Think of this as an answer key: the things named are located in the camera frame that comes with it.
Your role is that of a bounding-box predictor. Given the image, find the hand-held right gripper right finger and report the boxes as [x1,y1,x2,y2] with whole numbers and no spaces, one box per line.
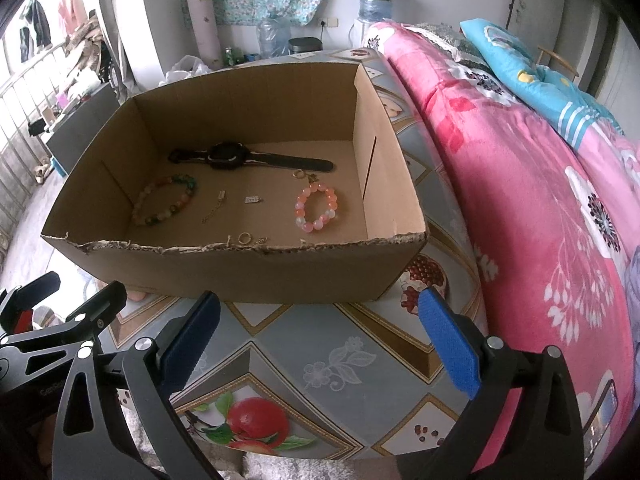
[397,287,585,480]

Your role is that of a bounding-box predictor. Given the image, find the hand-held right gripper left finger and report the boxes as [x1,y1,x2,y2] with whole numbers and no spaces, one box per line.
[51,290,222,480]

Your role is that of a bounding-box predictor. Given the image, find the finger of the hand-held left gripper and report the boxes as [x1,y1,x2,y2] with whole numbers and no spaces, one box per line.
[15,281,129,386]
[0,271,61,342]

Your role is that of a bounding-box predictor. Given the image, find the brown cardboard box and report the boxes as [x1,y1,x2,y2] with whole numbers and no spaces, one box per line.
[41,55,430,306]

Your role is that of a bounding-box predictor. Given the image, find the thin gold chain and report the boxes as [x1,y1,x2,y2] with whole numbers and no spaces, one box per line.
[201,189,229,225]

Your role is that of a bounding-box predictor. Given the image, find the multicolour bead bracelet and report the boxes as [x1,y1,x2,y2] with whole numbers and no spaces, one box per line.
[131,173,197,228]

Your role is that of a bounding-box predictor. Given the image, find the pink bead bracelet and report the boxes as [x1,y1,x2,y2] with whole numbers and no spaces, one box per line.
[294,183,342,234]

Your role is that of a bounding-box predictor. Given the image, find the metal balcony railing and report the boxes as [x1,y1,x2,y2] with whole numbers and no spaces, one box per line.
[0,42,71,241]

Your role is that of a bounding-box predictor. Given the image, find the smartphone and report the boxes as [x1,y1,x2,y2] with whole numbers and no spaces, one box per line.
[586,379,621,461]

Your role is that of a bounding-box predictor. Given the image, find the grey cabinet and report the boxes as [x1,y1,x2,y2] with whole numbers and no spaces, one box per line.
[46,81,123,177]

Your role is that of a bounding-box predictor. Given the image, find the pink floral blanket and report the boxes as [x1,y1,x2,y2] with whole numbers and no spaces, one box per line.
[362,20,640,476]

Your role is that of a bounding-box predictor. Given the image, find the black wrist watch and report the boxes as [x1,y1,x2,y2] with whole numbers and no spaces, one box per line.
[168,142,335,173]

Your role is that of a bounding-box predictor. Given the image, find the white bag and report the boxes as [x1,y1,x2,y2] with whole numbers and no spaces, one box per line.
[67,67,103,101]

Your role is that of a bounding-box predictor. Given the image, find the pile of clothes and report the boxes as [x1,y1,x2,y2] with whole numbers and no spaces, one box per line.
[64,10,108,68]

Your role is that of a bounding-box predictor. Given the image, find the clear plastic bag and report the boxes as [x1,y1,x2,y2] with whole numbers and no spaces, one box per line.
[159,55,213,86]

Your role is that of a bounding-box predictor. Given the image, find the dark hanging jacket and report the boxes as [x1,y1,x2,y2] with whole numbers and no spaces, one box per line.
[19,0,52,63]

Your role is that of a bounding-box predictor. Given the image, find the blue printed pillow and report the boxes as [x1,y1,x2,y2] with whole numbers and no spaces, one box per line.
[459,18,626,151]

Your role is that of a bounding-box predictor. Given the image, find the pink hanging garment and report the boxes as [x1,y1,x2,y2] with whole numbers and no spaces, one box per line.
[57,0,86,26]

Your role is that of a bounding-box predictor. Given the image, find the wooden chair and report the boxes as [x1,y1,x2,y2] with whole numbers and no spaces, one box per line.
[537,46,581,78]

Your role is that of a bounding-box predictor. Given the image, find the pale rolled mat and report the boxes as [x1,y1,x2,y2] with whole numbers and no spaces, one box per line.
[186,0,223,71]

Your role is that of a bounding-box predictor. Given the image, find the empty clear water jug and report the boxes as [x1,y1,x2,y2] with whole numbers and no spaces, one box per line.
[256,12,292,58]

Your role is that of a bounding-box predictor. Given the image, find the white water dispenser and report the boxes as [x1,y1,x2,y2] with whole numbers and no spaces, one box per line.
[348,17,373,48]

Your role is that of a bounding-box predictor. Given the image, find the blue water bottle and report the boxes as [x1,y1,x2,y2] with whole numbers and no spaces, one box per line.
[360,0,394,23]

